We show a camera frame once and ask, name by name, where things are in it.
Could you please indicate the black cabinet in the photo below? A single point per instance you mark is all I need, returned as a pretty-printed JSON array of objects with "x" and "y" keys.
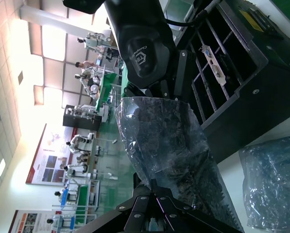
[{"x": 86, "y": 122}]

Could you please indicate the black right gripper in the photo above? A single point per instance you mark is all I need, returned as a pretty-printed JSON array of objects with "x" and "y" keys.
[{"x": 144, "y": 48}]

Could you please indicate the white shelf rack blue top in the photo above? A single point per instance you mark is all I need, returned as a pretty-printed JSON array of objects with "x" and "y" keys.
[{"x": 82, "y": 197}]

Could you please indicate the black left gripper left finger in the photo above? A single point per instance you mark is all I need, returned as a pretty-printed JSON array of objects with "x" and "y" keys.
[{"x": 135, "y": 208}]

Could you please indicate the wall poster with dark photos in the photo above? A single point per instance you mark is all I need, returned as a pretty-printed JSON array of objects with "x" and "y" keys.
[{"x": 47, "y": 155}]

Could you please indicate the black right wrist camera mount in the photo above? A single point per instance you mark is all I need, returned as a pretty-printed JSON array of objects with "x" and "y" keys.
[{"x": 81, "y": 4}]

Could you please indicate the white humanoid robot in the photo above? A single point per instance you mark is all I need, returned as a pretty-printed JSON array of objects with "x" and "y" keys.
[
  {"x": 59, "y": 195},
  {"x": 79, "y": 143},
  {"x": 52, "y": 222},
  {"x": 91, "y": 87},
  {"x": 92, "y": 41},
  {"x": 73, "y": 170}
]

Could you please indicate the black slotted container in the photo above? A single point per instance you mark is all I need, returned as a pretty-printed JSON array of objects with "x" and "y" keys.
[{"x": 256, "y": 116}]

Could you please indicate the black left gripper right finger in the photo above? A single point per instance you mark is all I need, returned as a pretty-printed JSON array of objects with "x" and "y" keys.
[{"x": 183, "y": 218}]

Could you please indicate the person in light shirt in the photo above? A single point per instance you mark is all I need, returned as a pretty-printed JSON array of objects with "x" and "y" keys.
[{"x": 85, "y": 65}]

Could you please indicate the wall poster with photo row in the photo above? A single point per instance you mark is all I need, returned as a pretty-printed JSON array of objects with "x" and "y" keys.
[{"x": 25, "y": 222}]

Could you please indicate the green table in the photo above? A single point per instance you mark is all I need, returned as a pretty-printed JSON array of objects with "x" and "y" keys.
[{"x": 108, "y": 87}]

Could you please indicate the grey antistatic bag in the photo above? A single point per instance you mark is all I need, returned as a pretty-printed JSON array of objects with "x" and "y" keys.
[
  {"x": 159, "y": 126},
  {"x": 268, "y": 182}
]

